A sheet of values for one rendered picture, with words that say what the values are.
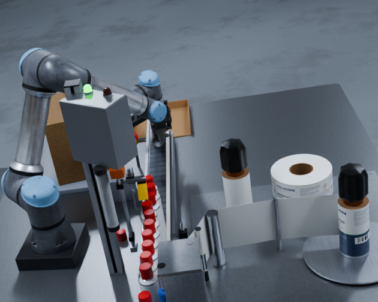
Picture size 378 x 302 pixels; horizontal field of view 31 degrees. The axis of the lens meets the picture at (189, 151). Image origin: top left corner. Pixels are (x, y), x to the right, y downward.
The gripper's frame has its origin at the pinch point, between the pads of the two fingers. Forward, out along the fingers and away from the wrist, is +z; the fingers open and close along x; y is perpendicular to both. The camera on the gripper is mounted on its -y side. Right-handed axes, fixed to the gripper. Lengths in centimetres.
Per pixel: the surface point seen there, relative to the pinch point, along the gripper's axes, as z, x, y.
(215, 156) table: 7.5, -7.1, 22.7
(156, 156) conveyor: 2.0, -7.5, -1.1
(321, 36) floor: 203, 286, 130
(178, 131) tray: 16.2, 18.1, 7.8
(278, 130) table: 13, 7, 50
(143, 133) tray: 17.0, 20.4, -8.2
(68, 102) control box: -79, -55, -15
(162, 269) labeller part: -60, -100, 6
